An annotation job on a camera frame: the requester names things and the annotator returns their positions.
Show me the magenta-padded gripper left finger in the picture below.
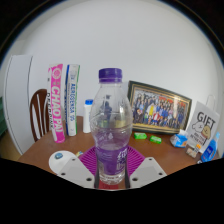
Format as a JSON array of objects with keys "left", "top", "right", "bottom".
[{"left": 57, "top": 145, "right": 100, "bottom": 190}]

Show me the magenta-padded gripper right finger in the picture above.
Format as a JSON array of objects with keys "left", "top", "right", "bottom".
[{"left": 123, "top": 145, "right": 168, "bottom": 190}]

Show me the clear purple-capped water bottle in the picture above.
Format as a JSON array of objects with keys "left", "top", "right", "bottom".
[{"left": 89, "top": 67, "right": 134, "bottom": 185}]

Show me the small beige snack packet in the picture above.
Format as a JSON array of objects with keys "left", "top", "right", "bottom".
[{"left": 186, "top": 146, "right": 198, "bottom": 158}]

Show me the white bottle with blue cap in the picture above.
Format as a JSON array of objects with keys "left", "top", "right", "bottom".
[{"left": 82, "top": 98, "right": 94, "bottom": 134}]

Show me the framed group photo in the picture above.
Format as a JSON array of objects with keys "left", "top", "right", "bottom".
[{"left": 127, "top": 80, "right": 193, "bottom": 136}]

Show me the dark wooden chair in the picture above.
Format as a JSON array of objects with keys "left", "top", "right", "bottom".
[{"left": 29, "top": 88, "right": 54, "bottom": 143}]

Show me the white and blue shuttlecock tube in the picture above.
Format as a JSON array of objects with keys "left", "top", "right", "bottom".
[{"left": 63, "top": 63, "right": 81, "bottom": 137}]

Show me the white paper gift bag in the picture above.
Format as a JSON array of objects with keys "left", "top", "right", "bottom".
[{"left": 185, "top": 94, "right": 221, "bottom": 154}]

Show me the white door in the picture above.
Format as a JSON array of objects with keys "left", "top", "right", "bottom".
[{"left": 3, "top": 54, "right": 34, "bottom": 155}]

